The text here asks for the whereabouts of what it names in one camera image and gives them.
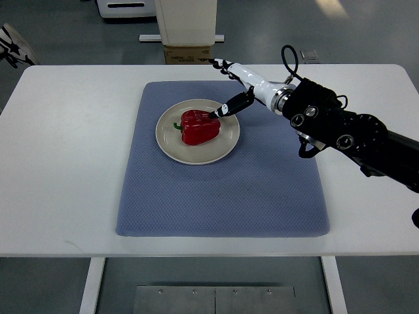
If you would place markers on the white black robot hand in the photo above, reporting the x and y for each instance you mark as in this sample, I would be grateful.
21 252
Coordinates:
271 94

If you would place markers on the red bell pepper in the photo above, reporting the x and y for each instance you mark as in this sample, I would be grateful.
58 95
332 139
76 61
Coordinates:
197 127

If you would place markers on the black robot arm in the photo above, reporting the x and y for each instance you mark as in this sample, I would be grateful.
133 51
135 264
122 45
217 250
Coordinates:
318 115

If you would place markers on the grey floor outlet plate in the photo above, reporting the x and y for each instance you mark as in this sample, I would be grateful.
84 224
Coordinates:
309 55

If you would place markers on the blue textured mat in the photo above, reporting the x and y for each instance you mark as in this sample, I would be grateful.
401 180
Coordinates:
260 189

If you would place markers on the cardboard box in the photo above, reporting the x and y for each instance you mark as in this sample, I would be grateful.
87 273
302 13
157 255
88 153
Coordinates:
187 55

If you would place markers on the white machine with slot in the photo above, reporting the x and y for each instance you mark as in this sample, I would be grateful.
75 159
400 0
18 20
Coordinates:
126 8

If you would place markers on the white right table leg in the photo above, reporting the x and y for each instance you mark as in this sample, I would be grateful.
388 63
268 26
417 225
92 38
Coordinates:
333 283

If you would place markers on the white table leg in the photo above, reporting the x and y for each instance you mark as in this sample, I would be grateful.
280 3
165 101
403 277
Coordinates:
92 286
333 283

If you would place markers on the white left table leg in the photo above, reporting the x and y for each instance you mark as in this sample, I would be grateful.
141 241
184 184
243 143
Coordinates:
92 286

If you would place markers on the white pedestal column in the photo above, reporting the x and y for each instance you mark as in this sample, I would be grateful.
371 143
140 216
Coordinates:
185 23

